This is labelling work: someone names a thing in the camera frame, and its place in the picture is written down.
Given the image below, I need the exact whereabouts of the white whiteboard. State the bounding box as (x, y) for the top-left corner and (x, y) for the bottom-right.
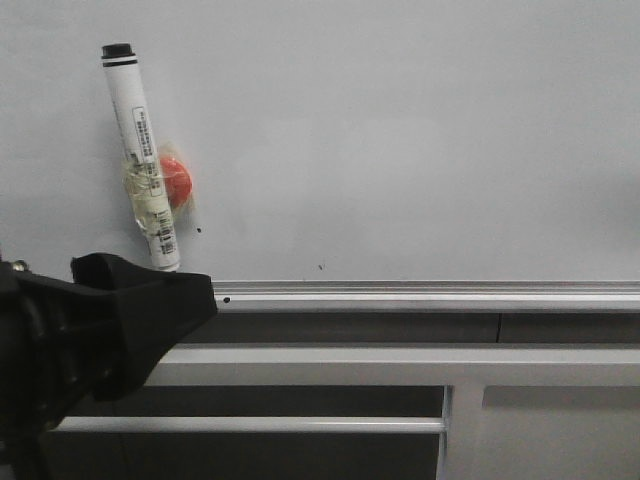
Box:
(1, 1), (639, 281)

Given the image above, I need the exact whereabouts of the white horizontal rod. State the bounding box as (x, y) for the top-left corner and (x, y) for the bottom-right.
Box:
(55, 416), (447, 434)

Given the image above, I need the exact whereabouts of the red round magnet taped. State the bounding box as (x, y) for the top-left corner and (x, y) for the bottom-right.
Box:
(158, 142), (194, 216)

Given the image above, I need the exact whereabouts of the white whiteboard marker black tip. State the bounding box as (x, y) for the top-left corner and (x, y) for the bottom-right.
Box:
(101, 43), (180, 272)

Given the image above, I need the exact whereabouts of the white metal frame stand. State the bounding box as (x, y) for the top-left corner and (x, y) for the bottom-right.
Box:
(148, 344), (639, 479)

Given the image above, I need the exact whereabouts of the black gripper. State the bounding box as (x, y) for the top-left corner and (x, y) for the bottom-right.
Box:
(1, 253), (218, 479)

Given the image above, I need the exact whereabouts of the aluminium whiteboard tray rail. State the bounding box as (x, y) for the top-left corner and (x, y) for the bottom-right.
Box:
(213, 280), (639, 313)

